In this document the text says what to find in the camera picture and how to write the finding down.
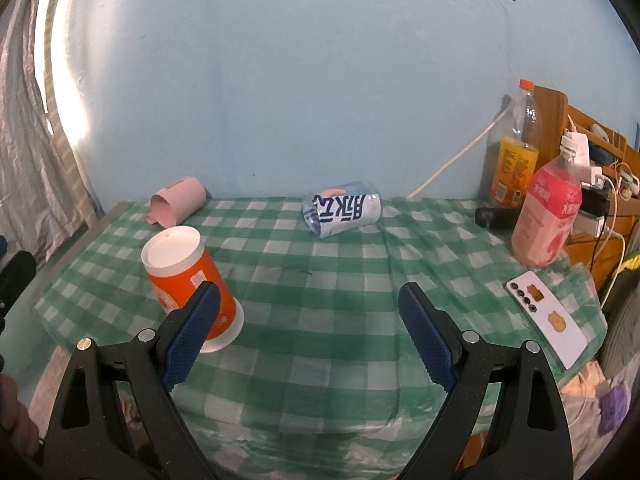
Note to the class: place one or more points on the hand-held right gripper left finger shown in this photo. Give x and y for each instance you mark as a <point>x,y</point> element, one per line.
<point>192,332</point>

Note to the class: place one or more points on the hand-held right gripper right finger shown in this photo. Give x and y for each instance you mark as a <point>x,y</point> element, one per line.
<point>427,335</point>

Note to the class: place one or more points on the blue and white printed cup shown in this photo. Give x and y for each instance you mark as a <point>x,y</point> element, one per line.
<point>345,210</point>

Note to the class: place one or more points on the orange cup with white rim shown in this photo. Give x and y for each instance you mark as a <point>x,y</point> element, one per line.
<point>175,280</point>

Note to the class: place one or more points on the pink cup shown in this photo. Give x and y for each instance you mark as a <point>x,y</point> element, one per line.
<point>180,200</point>

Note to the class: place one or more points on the person's left hand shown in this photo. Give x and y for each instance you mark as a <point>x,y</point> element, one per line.
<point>15,420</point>

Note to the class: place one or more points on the green checked tablecloth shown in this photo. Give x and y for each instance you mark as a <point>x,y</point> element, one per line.
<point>320,305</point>

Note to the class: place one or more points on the grey curtain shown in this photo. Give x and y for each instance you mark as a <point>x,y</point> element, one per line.
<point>30,160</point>

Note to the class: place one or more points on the white smartphone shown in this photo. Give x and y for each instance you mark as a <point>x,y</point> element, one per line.
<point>560,330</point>

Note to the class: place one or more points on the small black cylinder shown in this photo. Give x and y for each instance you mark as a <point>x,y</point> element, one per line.
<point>492,217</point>

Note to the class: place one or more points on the pink drink bottle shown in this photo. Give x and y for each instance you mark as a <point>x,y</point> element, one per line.
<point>545,210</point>

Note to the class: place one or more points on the orange soda bottle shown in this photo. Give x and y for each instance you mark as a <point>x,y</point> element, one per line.
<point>512,160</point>

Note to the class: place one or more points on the purple printed cloth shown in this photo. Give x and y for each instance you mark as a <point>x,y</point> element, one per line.
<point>612,405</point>

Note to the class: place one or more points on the black power adapter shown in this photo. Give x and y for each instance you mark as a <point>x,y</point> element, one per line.
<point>595,201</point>

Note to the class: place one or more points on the white charger plug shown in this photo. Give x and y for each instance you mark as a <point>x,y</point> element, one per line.
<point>582,149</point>

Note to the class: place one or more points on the wooden shelf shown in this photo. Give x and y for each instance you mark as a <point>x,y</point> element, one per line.
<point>550,110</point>

